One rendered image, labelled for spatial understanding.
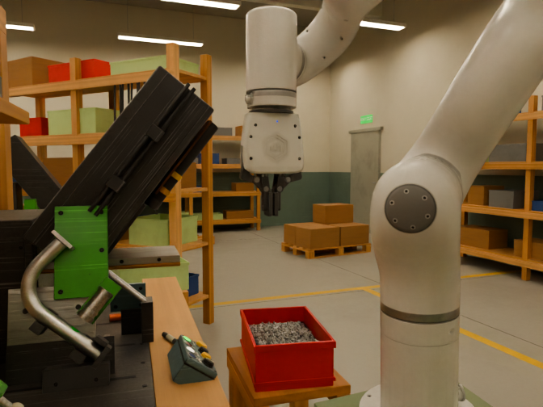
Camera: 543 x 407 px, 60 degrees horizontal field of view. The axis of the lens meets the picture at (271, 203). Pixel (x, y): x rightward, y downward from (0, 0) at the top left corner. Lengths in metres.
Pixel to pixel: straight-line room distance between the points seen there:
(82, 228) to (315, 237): 6.05
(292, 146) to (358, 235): 6.82
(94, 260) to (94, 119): 3.24
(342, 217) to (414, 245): 7.18
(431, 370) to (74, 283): 0.77
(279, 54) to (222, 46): 10.03
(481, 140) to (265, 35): 0.36
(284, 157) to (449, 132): 0.25
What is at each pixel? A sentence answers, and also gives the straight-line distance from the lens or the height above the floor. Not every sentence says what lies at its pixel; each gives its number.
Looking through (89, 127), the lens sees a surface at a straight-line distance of 4.38.
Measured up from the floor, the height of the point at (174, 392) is 0.90.
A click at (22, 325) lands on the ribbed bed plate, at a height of 1.02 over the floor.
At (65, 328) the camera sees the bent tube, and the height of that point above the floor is 1.02.
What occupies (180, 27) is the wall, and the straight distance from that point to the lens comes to 10.68.
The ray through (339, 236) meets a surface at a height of 0.30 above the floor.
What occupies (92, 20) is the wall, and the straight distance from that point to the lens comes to 10.48.
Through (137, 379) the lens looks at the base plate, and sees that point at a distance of 1.14.
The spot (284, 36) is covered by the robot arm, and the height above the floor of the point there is 1.57.
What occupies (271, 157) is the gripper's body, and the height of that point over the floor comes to 1.38.
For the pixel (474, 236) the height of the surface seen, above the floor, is 0.41.
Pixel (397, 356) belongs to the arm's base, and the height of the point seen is 1.08.
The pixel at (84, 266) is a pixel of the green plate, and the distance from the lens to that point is 1.16.
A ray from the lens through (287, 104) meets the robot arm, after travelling 0.77.
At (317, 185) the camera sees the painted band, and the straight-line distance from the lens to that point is 11.33.
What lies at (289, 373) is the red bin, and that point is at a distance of 1.26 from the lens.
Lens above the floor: 1.36
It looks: 4 degrees down
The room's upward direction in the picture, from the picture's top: straight up
